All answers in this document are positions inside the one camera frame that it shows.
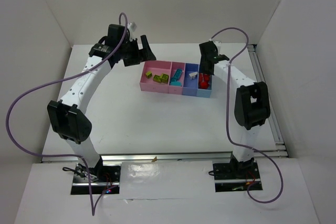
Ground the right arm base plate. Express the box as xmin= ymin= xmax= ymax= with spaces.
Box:
xmin=208 ymin=162 xmax=263 ymax=193

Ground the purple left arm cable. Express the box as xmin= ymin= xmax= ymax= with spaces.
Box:
xmin=5 ymin=12 xmax=129 ymax=216

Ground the red sloped lego brick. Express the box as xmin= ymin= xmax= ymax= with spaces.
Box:
xmin=198 ymin=73 xmax=210 ymax=83

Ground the lime square lego brick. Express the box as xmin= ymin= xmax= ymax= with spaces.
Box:
xmin=145 ymin=71 xmax=152 ymax=79

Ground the white lego brick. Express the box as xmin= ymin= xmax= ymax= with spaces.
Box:
xmin=188 ymin=72 xmax=198 ymax=80

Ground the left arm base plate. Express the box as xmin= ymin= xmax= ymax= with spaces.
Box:
xmin=62 ymin=165 xmax=121 ymax=195

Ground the red curved lego brick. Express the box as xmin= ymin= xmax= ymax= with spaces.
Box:
xmin=199 ymin=82 xmax=209 ymax=90

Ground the blue sorting container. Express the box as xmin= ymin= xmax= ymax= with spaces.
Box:
xmin=182 ymin=63 xmax=212 ymax=98

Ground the aluminium table rail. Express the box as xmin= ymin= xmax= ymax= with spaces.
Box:
xmin=41 ymin=150 xmax=288 ymax=163

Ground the teal oval lego piece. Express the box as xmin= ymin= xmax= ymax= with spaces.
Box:
xmin=170 ymin=81 xmax=182 ymax=87

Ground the long teal lego brick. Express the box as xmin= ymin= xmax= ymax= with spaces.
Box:
xmin=171 ymin=69 xmax=183 ymax=82

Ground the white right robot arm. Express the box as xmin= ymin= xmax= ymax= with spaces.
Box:
xmin=199 ymin=41 xmax=270 ymax=179

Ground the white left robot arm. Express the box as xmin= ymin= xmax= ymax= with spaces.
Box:
xmin=47 ymin=23 xmax=156 ymax=176

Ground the lime curved lego brick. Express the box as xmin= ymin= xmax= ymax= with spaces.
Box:
xmin=153 ymin=75 xmax=162 ymax=83

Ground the pink sorting container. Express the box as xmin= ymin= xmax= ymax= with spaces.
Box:
xmin=140 ymin=60 xmax=186 ymax=95

